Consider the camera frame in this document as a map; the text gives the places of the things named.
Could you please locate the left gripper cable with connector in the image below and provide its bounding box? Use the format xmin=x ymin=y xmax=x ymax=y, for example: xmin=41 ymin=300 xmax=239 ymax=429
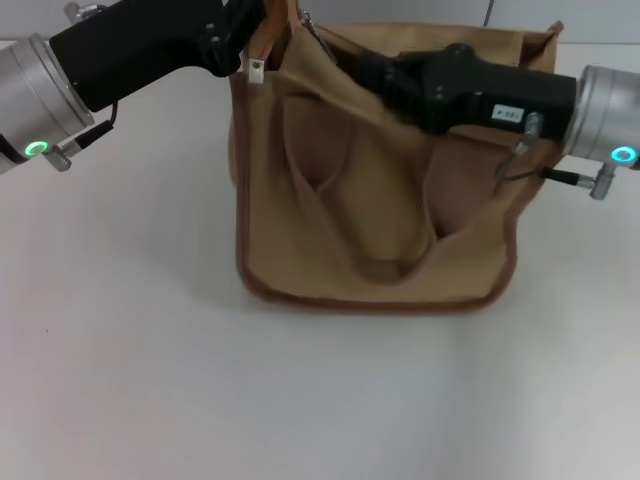
xmin=46 ymin=101 xmax=120 ymax=175

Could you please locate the silver zipper pull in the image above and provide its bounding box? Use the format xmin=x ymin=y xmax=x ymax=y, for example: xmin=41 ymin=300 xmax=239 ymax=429
xmin=298 ymin=8 xmax=324 ymax=44

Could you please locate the gripper cable with connector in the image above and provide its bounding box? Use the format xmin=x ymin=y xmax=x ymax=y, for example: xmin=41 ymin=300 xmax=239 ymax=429
xmin=46 ymin=101 xmax=120 ymax=175
xmin=491 ymin=111 xmax=620 ymax=202

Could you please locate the khaki fabric food bag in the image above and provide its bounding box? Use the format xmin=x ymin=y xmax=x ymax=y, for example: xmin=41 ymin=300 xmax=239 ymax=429
xmin=227 ymin=0 xmax=570 ymax=317

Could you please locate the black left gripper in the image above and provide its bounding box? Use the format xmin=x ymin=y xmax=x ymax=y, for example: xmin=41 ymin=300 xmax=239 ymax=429
xmin=48 ymin=0 xmax=272 ymax=115

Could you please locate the right gripper cable with connector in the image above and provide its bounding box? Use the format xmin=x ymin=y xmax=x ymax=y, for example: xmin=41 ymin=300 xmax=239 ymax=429
xmin=491 ymin=111 xmax=620 ymax=202

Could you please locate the silver metal strap clip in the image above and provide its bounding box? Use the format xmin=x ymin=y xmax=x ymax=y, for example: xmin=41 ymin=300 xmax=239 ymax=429
xmin=246 ymin=56 xmax=267 ymax=87

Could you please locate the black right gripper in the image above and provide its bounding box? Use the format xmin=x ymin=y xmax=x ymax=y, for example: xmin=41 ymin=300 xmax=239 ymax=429
xmin=353 ymin=41 xmax=580 ymax=145

